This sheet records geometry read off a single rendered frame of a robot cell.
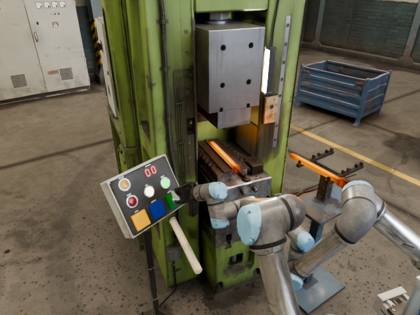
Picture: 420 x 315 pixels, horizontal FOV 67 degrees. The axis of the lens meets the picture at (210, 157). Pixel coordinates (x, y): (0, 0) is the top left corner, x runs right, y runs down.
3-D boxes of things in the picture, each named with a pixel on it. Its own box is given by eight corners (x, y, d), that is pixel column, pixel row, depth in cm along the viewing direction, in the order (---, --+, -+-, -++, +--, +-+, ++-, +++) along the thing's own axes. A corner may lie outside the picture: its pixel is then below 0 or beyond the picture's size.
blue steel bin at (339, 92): (381, 113, 527) (394, 69, 492) (357, 126, 483) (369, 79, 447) (318, 95, 607) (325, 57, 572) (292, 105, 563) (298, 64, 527)
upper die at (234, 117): (250, 123, 177) (251, 107, 172) (217, 129, 170) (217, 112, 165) (218, 100, 210) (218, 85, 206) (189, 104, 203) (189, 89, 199)
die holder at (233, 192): (265, 232, 217) (272, 176, 195) (215, 249, 203) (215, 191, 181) (229, 188, 261) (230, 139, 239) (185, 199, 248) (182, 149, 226)
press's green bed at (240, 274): (260, 279, 240) (265, 232, 217) (215, 296, 227) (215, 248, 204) (227, 232, 284) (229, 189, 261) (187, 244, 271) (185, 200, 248)
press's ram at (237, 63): (272, 103, 177) (280, 25, 157) (209, 114, 163) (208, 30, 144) (237, 83, 210) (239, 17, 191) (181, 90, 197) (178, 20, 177)
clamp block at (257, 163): (264, 172, 199) (264, 163, 195) (251, 175, 196) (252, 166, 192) (254, 164, 208) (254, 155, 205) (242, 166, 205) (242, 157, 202)
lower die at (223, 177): (246, 177, 194) (247, 165, 190) (217, 184, 187) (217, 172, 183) (217, 147, 228) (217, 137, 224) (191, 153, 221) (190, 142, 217)
